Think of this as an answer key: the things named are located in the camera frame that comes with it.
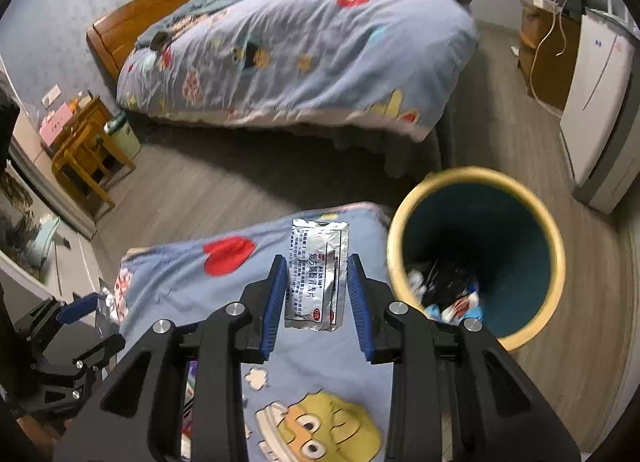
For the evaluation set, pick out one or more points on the white power strip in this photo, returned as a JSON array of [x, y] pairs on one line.
[[544, 2]]

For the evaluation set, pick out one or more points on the small green and white bin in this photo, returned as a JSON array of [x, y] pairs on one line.
[[125, 137]]

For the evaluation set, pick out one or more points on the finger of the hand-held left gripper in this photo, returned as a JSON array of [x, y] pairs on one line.
[[75, 309], [102, 347]]

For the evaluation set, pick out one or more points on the bed with cartoon duvet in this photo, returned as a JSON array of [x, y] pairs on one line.
[[150, 7]]

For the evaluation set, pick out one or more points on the red printed paper cup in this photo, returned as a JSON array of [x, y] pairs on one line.
[[457, 309]]

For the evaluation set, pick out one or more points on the silver medicine packet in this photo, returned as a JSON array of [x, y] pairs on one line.
[[312, 282]]

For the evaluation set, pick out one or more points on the purple packet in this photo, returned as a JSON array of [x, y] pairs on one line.
[[190, 374]]

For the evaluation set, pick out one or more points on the white tissue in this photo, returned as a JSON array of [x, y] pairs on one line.
[[415, 281]]

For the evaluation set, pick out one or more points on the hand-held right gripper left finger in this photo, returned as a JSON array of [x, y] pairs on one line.
[[274, 312]]

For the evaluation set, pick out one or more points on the black plastic bag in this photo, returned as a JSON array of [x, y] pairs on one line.
[[445, 282]]

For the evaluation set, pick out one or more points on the white air purifier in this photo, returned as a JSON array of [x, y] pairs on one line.
[[595, 107]]

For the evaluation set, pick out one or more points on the wooden nightstand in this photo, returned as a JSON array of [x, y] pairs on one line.
[[555, 67]]

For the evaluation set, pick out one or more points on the bed with blue cartoon quilt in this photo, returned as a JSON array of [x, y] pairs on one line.
[[310, 57]]

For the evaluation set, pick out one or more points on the wooden desk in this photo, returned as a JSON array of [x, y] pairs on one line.
[[92, 109]]

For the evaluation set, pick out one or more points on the small printed blue blanket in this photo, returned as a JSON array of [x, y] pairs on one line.
[[200, 292]]

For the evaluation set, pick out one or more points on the wooden chair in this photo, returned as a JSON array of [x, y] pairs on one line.
[[82, 157]]

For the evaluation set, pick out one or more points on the teal bin with yellow rim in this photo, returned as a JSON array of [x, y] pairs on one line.
[[500, 222]]

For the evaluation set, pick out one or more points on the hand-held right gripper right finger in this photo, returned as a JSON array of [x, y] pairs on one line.
[[360, 312]]

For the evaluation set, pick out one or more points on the silver foil wrapper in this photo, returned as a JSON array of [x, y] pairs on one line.
[[109, 309]]

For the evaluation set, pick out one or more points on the pink paper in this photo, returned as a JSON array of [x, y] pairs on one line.
[[55, 124]]

